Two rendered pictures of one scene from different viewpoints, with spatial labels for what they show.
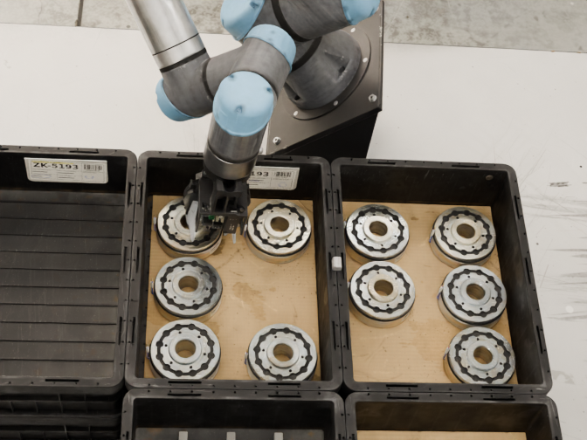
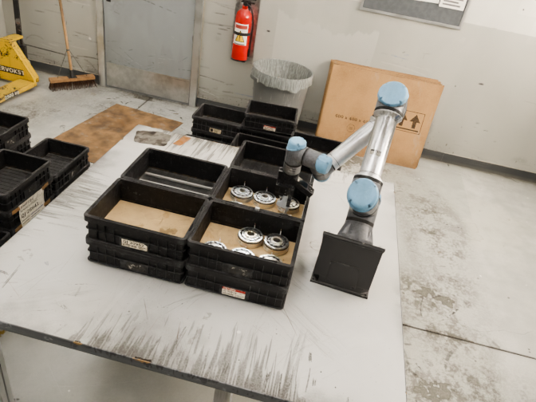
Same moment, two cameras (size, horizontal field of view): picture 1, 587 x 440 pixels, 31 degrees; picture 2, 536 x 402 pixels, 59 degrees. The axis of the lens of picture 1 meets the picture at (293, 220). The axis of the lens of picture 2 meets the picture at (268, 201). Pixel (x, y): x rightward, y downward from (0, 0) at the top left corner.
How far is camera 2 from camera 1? 209 cm
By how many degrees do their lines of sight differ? 71
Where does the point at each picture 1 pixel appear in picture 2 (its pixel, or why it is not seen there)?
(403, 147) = (336, 304)
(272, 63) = (313, 154)
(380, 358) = (226, 234)
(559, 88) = (376, 384)
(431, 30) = not seen: outside the picture
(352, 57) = (352, 234)
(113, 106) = not seen: hidden behind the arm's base
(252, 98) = (294, 139)
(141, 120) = not seen: hidden behind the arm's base
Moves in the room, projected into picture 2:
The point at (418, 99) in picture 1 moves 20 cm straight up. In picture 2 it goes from (365, 319) to (380, 281)
